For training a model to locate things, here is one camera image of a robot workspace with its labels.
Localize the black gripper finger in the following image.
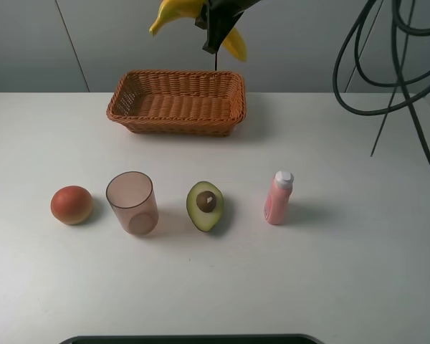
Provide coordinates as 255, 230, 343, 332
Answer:
195, 0, 258, 54

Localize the yellow banana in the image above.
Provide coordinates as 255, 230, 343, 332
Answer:
149, 1, 247, 62

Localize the brown wicker basket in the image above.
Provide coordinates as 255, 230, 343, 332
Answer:
106, 70, 247, 137

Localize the halved avocado with pit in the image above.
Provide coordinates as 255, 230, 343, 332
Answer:
186, 181, 224, 232

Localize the translucent pink plastic cup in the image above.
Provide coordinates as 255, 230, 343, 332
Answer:
105, 171, 159, 236

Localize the pink bottle white cap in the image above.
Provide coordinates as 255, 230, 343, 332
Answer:
264, 171, 294, 225

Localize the red orange tomato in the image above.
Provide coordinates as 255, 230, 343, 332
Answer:
50, 186, 94, 225

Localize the black tray edge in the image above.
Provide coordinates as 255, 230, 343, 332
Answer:
62, 334, 322, 344

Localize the thin black cable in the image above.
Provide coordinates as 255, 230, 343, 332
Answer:
371, 0, 416, 158

